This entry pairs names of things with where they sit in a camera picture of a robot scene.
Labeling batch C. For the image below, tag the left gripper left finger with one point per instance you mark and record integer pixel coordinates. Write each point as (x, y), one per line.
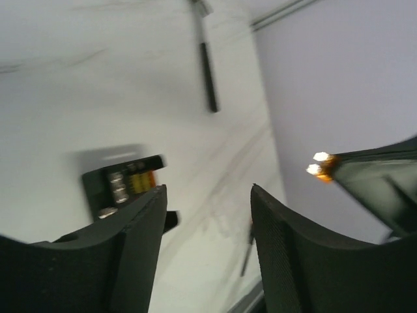
(108, 266)

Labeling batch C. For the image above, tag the yellow blade fuse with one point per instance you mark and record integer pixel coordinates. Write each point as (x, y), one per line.
(144, 182)
(136, 184)

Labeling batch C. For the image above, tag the orange blade fuse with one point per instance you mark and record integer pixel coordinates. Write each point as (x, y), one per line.
(323, 167)
(151, 180)

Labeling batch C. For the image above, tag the claw hammer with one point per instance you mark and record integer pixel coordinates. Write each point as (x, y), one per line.
(201, 9)

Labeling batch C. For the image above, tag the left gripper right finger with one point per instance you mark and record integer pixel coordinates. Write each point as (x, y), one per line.
(306, 267)

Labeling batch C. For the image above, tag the black fuse box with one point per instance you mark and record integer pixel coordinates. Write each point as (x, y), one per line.
(109, 189)

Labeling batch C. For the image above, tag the aluminium rail frame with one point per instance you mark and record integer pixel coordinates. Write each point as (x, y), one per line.
(279, 13)

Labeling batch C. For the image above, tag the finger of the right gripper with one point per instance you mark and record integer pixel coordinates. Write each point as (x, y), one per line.
(383, 180)

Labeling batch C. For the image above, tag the orange handled screwdriver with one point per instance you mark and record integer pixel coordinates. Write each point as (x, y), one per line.
(250, 242)

